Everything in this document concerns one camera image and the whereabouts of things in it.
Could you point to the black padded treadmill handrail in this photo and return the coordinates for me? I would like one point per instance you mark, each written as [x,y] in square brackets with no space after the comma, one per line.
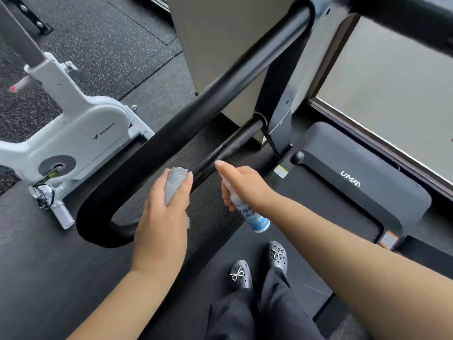
[198,109]

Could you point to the black trousers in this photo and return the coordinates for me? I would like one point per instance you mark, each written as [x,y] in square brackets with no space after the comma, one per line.
[283,315]

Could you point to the person's left hand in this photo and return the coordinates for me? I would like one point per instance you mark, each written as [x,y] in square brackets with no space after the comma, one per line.
[159,230]

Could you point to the person's right hand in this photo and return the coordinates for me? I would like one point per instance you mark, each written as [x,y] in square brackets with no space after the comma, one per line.
[251,187]

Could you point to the black treadmill frame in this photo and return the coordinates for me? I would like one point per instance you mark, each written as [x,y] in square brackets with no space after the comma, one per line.
[283,84]

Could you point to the grey cleaning cloth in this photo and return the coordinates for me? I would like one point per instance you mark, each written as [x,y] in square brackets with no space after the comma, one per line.
[175,182]

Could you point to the person's left thumb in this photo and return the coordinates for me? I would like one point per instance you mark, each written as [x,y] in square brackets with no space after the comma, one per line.
[185,191]

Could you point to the black treadmill motor cover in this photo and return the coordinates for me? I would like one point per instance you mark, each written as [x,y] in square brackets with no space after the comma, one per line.
[371,187]

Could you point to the white yellow warning sticker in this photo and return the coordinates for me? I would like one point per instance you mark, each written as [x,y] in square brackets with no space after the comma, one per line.
[281,172]

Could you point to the person's right forearm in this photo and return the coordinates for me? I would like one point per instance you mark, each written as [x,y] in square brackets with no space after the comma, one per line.
[354,265]

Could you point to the white exercise bike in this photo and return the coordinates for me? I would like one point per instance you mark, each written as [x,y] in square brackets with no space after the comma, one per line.
[88,130]

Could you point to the black left clog shoe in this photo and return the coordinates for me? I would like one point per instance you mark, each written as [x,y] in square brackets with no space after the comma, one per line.
[241,276]

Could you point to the white blue spray bottle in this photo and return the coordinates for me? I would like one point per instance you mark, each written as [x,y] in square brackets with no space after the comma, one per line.
[253,215]

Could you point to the orange warning sticker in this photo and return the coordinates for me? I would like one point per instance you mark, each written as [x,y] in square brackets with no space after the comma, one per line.
[388,240]

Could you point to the black right clog shoe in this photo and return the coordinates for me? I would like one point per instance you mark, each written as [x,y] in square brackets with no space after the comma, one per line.
[278,256]

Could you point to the black clog shoe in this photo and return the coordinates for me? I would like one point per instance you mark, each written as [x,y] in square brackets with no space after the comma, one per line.
[241,276]
[278,256]

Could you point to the black metal equipment base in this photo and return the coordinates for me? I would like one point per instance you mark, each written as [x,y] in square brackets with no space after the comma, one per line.
[33,17]

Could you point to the person's right thumb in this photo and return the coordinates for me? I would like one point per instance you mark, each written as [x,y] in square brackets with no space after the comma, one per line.
[227,194]

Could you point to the black treadmill belt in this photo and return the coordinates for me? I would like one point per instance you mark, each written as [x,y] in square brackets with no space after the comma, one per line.
[318,208]

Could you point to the frosted glass window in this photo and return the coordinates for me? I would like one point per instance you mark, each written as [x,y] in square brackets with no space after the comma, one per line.
[389,95]

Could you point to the person's left forearm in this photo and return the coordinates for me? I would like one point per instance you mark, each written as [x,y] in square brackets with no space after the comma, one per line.
[131,304]

